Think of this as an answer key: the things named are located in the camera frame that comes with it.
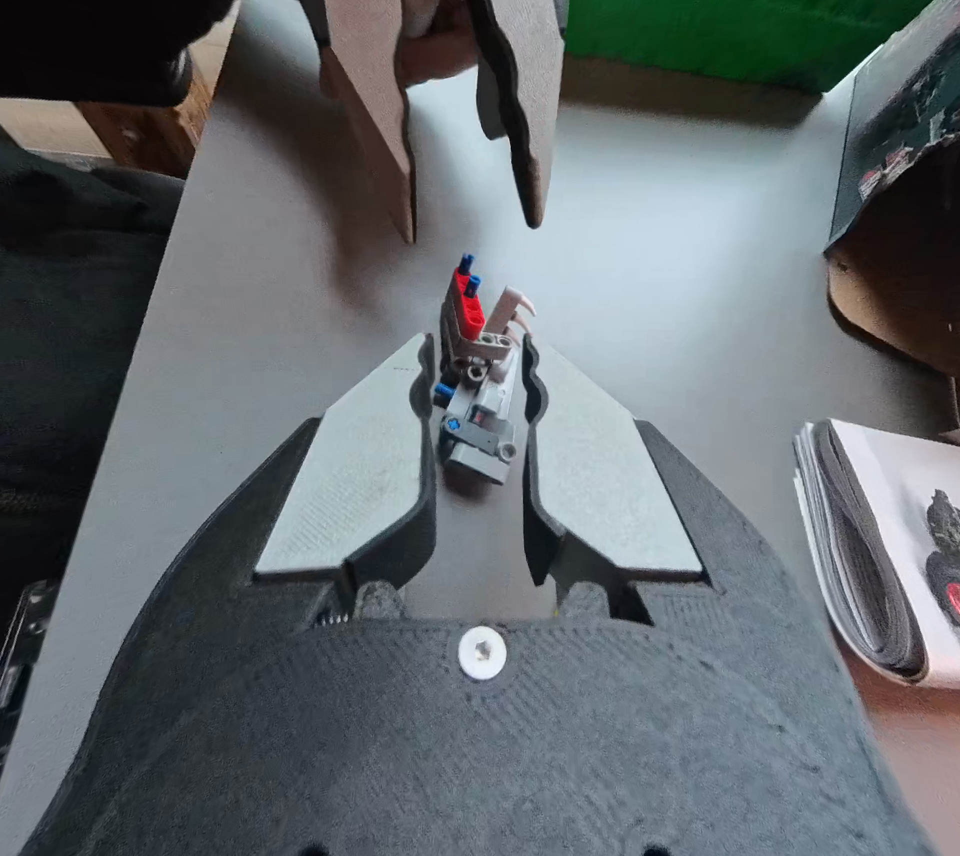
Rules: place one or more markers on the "opened cardboard box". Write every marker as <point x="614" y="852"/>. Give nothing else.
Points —
<point x="900" y="121"/>

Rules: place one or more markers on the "wooden post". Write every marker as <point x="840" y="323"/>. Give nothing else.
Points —
<point x="150" y="121"/>

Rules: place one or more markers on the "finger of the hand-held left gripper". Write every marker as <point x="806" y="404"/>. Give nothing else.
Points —
<point x="525" y="8"/>
<point x="360" y="8"/>

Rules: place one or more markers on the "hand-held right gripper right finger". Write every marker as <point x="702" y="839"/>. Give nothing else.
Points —
<point x="607" y="481"/>

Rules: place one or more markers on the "instruction booklet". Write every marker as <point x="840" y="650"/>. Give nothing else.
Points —
<point x="885" y="496"/>

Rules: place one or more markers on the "person's left hand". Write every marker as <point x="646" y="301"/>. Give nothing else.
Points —
<point x="442" y="57"/>

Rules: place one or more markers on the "red toy brick beam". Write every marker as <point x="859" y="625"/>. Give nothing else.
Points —
<point x="466" y="305"/>

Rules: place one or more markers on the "toy brick claw piece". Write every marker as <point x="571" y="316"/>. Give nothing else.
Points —
<point x="504" y="305"/>

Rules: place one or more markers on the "grey toy brick assembly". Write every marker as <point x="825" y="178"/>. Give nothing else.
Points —
<point x="480" y="421"/>

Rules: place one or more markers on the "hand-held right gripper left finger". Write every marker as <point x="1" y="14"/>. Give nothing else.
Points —
<point x="345" y="481"/>

